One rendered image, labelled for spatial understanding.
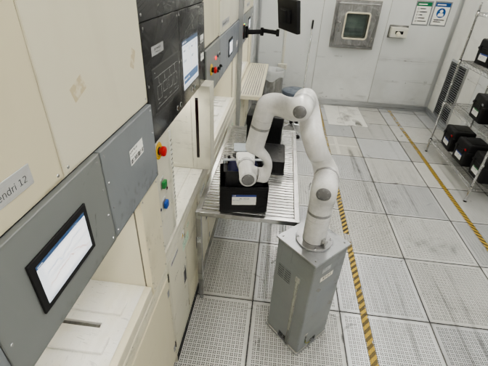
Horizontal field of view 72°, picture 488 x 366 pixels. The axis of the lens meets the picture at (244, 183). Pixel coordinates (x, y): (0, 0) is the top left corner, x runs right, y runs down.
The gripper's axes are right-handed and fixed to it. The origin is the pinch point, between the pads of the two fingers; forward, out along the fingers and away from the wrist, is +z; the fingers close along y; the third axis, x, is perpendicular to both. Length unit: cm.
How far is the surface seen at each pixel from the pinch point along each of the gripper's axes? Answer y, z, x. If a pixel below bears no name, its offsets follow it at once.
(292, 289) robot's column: 26, -46, -62
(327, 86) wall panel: 169, 400, -76
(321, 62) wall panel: 152, 403, -36
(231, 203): -7.4, -13.7, -26.7
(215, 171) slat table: -17.3, 32.5, -32.5
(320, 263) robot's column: 35, -54, -34
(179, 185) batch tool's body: -37.8, -2.1, -21.9
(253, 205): 5.6, -13.7, -27.8
